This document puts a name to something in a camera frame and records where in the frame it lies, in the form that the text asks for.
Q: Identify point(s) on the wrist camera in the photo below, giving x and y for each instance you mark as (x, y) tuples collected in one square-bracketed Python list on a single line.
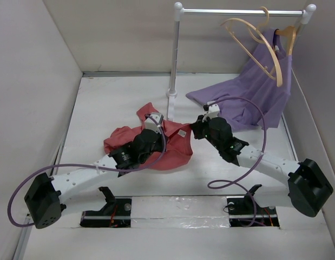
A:
[(153, 122), (211, 109)]

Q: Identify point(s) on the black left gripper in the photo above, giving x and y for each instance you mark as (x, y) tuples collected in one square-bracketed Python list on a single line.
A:
[(161, 141)]

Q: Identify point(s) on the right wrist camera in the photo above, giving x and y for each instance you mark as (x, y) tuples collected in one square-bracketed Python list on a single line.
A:
[(211, 109)]

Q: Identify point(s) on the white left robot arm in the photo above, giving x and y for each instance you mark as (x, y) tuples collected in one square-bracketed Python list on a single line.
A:
[(49, 198)]

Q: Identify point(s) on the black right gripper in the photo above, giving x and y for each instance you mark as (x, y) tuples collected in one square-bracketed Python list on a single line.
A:
[(197, 125)]

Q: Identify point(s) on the purple t shirt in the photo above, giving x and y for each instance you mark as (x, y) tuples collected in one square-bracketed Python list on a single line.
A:
[(251, 99)]

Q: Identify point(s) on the red t shirt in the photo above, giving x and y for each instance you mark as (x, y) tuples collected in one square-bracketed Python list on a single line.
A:
[(178, 150)]

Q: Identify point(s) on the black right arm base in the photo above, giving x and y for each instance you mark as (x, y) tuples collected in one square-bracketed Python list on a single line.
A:
[(240, 209)]

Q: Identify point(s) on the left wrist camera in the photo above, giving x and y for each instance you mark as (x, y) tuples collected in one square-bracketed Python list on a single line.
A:
[(153, 122)]

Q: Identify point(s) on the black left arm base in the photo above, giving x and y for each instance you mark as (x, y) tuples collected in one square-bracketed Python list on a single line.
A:
[(115, 213)]

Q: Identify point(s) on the orange wooden hanger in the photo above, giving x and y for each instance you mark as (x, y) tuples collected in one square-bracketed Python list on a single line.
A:
[(290, 33)]

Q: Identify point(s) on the light wooden hanger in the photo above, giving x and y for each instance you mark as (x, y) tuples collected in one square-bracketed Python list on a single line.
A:
[(274, 72)]

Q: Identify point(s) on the white metal clothes rack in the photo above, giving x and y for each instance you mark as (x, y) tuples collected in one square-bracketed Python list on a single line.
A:
[(304, 15)]

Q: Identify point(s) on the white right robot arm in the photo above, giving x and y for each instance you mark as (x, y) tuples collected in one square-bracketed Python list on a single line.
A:
[(304, 185)]

